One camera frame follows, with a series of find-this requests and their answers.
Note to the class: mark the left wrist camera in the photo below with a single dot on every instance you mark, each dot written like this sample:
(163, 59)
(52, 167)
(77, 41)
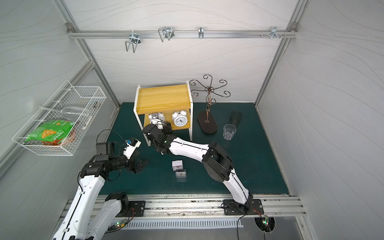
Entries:
(130, 150)

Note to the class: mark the black round floor device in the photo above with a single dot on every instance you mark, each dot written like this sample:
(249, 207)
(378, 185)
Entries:
(265, 224)

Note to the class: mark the dark cup holder stand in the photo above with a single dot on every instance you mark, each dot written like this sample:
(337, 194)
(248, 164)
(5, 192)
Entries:
(205, 119)

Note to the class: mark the white square alarm clock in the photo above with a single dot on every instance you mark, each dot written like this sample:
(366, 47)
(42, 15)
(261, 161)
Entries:
(177, 165)

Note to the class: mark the white wire basket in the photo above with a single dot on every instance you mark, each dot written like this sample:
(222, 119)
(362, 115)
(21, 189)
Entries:
(89, 97)

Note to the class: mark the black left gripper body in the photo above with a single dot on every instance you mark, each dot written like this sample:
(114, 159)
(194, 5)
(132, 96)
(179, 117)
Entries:
(135, 165)

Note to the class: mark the dark tinted glass cup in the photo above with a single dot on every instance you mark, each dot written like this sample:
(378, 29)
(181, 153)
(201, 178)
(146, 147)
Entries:
(235, 118)

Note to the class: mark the metal double hook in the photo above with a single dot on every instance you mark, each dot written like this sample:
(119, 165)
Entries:
(133, 42)
(166, 33)

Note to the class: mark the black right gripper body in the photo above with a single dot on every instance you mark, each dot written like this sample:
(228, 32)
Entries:
(156, 127)

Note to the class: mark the wooden two-tier white-frame shelf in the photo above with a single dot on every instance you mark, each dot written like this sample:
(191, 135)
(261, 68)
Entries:
(166, 100)

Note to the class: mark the clear drinking glass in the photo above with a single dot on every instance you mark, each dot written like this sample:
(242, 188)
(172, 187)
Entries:
(229, 131)

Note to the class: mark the green snack bag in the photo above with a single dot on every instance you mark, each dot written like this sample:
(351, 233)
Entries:
(51, 131)

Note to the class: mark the clear wine glass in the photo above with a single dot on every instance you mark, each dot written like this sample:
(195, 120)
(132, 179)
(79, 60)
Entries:
(71, 113)

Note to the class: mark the white twin-bell alarm clock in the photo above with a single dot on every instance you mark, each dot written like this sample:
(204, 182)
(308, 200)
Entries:
(180, 118)

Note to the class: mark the metal bracket hook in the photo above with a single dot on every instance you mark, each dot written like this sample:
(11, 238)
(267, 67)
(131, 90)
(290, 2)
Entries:
(273, 34)

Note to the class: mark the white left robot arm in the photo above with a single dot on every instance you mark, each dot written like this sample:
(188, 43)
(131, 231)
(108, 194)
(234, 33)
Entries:
(117, 211)

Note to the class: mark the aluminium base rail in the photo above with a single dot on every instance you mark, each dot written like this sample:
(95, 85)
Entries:
(214, 211)

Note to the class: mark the metal single hook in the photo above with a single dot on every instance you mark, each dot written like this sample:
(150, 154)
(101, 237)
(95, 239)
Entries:
(201, 32)

